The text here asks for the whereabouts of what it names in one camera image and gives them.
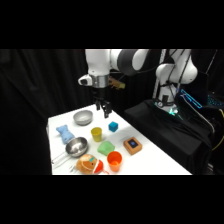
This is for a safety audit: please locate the steel pot with handle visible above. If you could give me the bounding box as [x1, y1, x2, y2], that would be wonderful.
[50, 136, 89, 165]

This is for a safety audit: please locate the yellow cable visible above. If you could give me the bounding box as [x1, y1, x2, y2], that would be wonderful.
[211, 107, 224, 152]

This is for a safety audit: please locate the grey bowl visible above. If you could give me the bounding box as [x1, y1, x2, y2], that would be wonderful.
[72, 109, 94, 127]

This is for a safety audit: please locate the blue lit device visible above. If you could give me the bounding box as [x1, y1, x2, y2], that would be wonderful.
[180, 88, 203, 110]

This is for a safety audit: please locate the blue lit keyboard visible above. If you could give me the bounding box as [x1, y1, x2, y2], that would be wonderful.
[207, 94, 224, 108]

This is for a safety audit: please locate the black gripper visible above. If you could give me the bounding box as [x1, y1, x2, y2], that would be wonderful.
[93, 86, 113, 120]

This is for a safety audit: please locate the wooden block with dark patch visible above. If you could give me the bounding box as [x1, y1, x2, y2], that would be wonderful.
[123, 136, 144, 156]

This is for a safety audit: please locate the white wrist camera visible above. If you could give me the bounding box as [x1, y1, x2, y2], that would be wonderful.
[77, 73, 94, 87]

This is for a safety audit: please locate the yellow cup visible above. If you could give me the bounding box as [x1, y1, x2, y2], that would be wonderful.
[90, 126, 103, 143]

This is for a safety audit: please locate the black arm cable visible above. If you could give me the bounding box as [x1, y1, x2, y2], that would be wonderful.
[161, 49, 193, 105]

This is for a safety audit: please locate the blue cube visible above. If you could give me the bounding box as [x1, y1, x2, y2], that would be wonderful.
[108, 121, 119, 133]

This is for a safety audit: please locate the orange and red plush toy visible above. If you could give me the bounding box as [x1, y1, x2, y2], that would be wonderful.
[69, 153, 110, 175]

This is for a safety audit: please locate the light blue plush toy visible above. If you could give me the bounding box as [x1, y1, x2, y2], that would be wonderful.
[55, 124, 75, 145]

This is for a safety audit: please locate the orange cup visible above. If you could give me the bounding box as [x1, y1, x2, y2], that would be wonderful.
[106, 150, 123, 173]

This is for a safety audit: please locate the green cup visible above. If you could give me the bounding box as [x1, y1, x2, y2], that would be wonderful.
[96, 140, 116, 157]

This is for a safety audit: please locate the black curtain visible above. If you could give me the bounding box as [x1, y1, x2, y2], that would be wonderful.
[0, 49, 224, 175]

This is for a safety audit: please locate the tan wrist attachment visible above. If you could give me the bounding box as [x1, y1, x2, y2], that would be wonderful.
[107, 77, 127, 91]

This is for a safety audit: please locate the black draped robot stand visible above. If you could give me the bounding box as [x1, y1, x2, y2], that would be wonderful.
[123, 98, 215, 175]

